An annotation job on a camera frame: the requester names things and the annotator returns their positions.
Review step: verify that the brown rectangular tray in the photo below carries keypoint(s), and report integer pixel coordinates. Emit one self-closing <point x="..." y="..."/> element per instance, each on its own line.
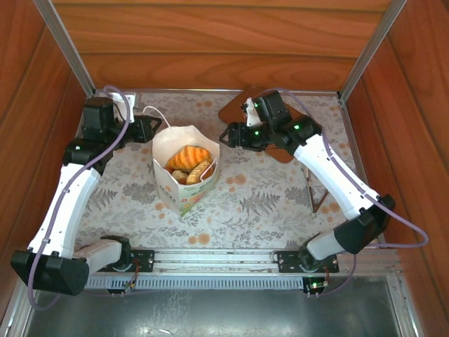
<point x="233" y="109"/>

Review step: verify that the striped fake croissant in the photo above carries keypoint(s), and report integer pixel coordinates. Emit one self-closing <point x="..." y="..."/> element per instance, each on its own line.
<point x="187" y="158"/>

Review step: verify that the ridged yellow fake bread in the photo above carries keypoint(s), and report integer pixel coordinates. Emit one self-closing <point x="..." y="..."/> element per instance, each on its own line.
<point x="196" y="173"/>

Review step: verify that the small brown fake bread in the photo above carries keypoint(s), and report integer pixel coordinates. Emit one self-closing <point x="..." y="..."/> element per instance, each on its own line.
<point x="179" y="175"/>

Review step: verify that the printed white paper bag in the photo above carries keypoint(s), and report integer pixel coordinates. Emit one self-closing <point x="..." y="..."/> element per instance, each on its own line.
<point x="189" y="200"/>

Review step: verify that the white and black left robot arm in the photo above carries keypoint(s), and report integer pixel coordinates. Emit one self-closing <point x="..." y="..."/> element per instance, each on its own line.
<point x="70" y="210"/>

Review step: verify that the floral tablecloth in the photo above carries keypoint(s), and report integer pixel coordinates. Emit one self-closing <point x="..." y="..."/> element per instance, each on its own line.
<point x="210" y="210"/>

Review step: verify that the small circuit board green light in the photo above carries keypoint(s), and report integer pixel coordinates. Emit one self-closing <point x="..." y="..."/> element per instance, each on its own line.
<point x="315" y="285"/>

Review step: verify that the grey metal sheet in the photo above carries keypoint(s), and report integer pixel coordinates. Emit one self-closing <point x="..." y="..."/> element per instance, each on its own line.
<point x="210" y="312"/>

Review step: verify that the aluminium frame post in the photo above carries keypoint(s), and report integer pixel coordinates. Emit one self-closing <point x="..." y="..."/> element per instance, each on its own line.
<point x="63" y="45"/>
<point x="372" y="45"/>

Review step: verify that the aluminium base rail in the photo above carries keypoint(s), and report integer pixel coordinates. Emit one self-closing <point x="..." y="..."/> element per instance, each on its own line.
<point x="210" y="261"/>

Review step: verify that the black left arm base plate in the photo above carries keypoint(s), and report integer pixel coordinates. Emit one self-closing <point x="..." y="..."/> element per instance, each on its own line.
<point x="145" y="259"/>

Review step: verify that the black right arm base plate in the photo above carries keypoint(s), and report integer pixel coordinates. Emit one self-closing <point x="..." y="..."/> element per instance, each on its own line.
<point x="286" y="261"/>

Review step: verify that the aluminium frame rail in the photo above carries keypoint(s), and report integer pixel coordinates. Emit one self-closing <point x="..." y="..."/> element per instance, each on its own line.
<point x="15" y="317"/>
<point x="408" y="316"/>

